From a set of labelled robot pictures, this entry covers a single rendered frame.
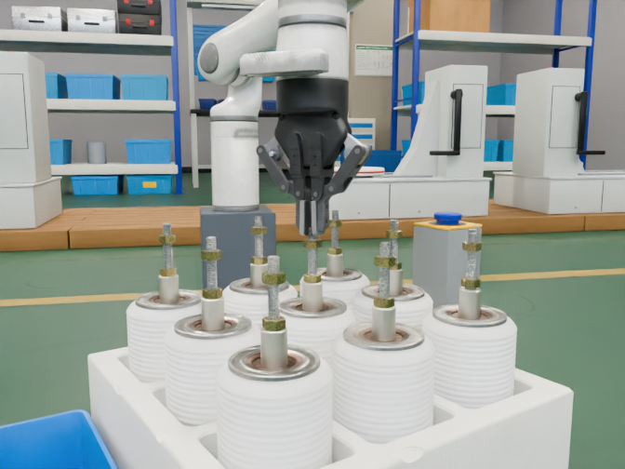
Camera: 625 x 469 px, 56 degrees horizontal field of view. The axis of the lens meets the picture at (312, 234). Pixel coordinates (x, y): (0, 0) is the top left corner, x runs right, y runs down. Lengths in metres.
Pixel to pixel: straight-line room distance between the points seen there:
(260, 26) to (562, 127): 2.39
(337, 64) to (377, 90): 6.52
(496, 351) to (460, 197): 2.35
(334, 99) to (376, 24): 6.62
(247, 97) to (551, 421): 0.79
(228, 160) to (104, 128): 7.94
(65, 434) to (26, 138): 2.09
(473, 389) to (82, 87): 4.95
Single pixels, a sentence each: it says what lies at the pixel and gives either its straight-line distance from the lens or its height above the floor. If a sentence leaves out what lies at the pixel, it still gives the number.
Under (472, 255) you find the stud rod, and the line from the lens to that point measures 0.62.
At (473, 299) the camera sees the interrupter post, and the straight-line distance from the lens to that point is 0.63.
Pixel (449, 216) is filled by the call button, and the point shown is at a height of 0.33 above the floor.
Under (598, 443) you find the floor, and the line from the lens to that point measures 1.00.
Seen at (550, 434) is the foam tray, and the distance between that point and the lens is 0.67.
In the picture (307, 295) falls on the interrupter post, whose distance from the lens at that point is 0.64.
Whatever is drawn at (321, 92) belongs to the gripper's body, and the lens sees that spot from 0.59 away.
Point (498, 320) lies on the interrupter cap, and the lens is 0.62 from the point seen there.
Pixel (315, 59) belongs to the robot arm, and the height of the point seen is 0.50.
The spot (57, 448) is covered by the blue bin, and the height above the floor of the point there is 0.08.
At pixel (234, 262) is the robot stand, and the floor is 0.21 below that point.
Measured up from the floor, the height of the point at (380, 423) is 0.19.
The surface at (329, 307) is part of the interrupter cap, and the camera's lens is 0.65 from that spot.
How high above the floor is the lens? 0.43
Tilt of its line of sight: 9 degrees down
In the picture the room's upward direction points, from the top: straight up
